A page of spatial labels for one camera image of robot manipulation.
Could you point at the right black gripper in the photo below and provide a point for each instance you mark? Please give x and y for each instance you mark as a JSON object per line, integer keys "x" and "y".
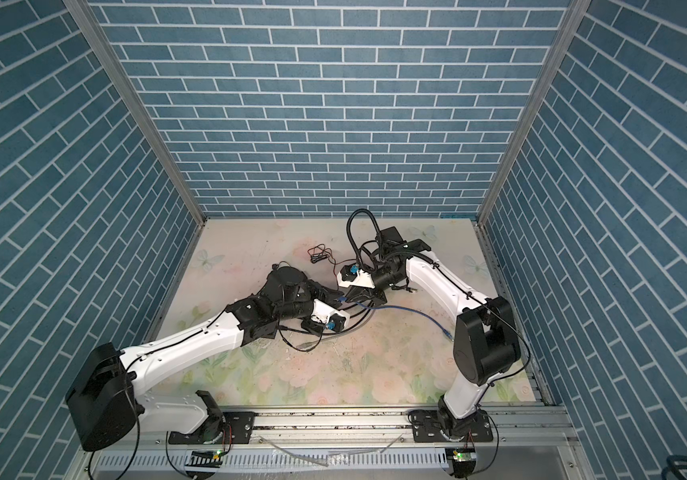
{"x": 366, "y": 294}

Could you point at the black ethernet cable gold plug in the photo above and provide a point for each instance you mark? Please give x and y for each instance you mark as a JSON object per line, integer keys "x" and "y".
{"x": 358, "y": 320}

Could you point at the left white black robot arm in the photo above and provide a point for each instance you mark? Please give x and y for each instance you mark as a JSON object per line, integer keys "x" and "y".
{"x": 106, "y": 399}

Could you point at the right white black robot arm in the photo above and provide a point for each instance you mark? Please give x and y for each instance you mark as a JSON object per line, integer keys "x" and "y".
{"x": 486, "y": 343}

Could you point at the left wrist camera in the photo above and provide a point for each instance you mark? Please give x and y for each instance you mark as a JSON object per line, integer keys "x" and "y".
{"x": 337, "y": 318}

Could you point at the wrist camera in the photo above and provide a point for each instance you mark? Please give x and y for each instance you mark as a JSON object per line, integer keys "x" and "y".
{"x": 337, "y": 318}
{"x": 351, "y": 275}

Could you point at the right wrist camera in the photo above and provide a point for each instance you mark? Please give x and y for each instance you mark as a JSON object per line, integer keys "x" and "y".
{"x": 351, "y": 275}

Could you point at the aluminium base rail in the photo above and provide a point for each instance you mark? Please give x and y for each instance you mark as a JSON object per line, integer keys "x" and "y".
{"x": 383, "y": 442}

